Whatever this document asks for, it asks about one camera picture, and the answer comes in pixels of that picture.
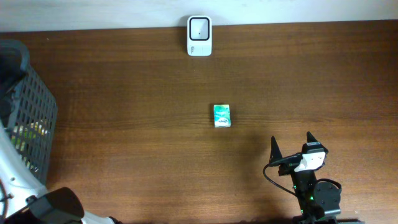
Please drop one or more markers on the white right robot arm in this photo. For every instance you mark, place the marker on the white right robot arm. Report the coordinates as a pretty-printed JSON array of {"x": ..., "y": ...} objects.
[{"x": 318, "y": 199}]

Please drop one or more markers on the dark grey plastic basket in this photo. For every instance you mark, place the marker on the dark grey plastic basket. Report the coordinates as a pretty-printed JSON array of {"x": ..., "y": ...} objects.
[{"x": 28, "y": 108}]

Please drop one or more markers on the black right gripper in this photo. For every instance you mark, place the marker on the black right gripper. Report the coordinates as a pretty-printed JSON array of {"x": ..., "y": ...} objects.
[{"x": 275, "y": 153}]

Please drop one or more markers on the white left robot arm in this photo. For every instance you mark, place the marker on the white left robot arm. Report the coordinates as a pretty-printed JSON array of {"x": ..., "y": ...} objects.
[{"x": 26, "y": 200}]

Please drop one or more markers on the green tissue pack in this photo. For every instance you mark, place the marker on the green tissue pack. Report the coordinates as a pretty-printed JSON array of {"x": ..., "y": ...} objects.
[{"x": 222, "y": 116}]

